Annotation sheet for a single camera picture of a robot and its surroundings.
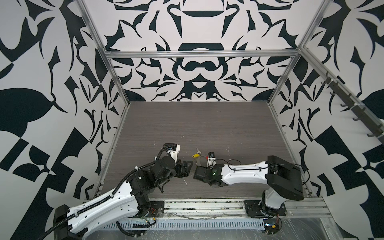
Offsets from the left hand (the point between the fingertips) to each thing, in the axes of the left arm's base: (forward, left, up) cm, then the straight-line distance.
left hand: (189, 160), depth 72 cm
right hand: (-2, -10, -17) cm, 20 cm away
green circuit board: (-26, -38, -18) cm, 49 cm away
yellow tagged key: (+10, -5, -17) cm, 21 cm away
